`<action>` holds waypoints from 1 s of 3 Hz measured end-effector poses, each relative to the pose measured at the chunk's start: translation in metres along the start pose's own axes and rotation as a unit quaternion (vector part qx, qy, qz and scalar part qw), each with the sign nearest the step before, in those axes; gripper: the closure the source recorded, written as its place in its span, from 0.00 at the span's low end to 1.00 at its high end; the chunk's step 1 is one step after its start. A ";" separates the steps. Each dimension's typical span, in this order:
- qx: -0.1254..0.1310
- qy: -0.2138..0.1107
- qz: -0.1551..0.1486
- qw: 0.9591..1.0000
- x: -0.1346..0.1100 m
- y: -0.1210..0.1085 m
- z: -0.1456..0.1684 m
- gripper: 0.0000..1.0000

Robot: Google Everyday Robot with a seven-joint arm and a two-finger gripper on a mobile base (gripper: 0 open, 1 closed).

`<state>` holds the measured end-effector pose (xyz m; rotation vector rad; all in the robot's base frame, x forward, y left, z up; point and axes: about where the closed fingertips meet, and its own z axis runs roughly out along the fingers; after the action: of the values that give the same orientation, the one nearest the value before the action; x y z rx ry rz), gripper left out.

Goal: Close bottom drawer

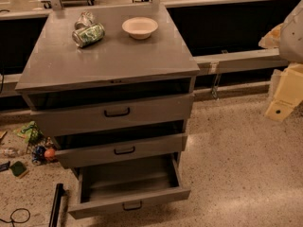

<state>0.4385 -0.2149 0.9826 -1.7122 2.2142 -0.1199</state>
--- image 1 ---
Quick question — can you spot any grey bottom drawer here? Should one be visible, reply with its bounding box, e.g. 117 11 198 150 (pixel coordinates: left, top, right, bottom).
68 154 190 219

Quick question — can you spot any silver crushed can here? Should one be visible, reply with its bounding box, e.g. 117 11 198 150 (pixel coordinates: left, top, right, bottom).
74 10 95 29

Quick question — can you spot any grey metal railing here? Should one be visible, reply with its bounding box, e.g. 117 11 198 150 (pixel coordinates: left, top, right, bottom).
1 42 286 105

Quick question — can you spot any orange ball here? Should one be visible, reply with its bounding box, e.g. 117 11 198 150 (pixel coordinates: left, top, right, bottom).
45 148 55 162

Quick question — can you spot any green sponge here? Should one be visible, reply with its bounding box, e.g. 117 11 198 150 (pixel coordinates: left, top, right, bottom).
9 161 28 178

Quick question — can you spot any grey top drawer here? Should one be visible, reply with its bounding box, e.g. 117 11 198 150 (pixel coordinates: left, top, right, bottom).
31 94 193 136

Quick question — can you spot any black cable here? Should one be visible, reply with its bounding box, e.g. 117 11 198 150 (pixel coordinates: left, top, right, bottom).
0 207 31 227

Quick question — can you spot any green soda can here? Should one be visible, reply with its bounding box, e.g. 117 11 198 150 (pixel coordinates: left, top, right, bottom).
72 24 105 48

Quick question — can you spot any clear plastic bottle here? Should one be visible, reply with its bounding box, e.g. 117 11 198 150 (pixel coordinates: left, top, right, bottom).
0 148 24 158

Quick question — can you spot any small dark packet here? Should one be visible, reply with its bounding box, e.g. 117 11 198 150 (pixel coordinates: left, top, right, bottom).
0 162 10 172

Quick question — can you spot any blue soda can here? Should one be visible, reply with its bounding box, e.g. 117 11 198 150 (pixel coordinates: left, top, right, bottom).
32 146 45 166

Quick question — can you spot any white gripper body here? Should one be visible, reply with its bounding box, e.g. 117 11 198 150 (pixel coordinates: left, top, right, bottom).
265 62 303 122

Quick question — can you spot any black bar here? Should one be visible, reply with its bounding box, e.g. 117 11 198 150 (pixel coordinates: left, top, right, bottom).
48 183 64 227

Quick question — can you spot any green chip bag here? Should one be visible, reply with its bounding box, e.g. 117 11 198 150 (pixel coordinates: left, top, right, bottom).
13 121 44 144

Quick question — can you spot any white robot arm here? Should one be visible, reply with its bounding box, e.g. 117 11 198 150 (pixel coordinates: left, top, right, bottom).
258 8 303 122

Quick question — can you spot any grey middle drawer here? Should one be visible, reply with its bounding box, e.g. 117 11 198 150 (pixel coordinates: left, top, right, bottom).
55 133 187 168

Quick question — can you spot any grey drawer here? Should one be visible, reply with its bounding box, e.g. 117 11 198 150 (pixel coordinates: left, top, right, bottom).
55 133 187 168
68 154 190 219
31 94 193 136

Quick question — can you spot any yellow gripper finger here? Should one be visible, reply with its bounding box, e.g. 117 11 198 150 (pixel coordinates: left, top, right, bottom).
258 24 282 49

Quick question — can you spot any grey drawer cabinet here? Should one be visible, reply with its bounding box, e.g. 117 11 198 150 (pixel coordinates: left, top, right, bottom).
16 5 199 168

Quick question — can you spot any white paper bowl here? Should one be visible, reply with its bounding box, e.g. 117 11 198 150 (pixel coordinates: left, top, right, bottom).
122 17 158 40

